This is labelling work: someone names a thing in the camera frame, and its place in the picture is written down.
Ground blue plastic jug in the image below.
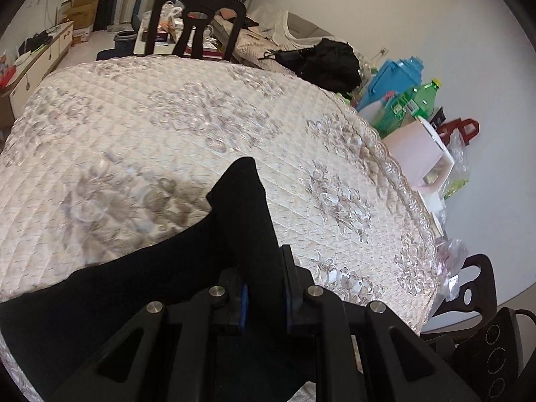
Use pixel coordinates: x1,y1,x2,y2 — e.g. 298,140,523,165
356,56,423,112

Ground cardboard boxes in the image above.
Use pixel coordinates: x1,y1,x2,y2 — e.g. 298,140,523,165
57,0,99,45

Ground black chair beside bed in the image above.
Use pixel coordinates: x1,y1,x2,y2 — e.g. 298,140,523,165
421,254,497,344

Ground red handled bag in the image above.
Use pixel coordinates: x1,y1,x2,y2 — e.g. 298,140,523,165
437,118,480,146

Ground black chair at bed end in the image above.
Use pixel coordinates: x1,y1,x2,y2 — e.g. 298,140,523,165
143,0,246,62

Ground white plastic kettle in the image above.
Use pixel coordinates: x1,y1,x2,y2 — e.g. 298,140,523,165
383,116,455,194

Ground green plastic bottle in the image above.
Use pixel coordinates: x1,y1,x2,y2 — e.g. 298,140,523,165
372,78,442,139

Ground white low cabinet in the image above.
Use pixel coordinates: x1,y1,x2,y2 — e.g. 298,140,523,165
0,21,74,129

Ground white floral quilted bedspread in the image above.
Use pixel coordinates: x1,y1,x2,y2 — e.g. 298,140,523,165
0,55,445,402

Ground black clothes pile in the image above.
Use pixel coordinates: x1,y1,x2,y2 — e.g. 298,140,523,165
259,38,361,97

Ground black pants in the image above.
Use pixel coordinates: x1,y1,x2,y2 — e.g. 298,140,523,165
1,157,287,397

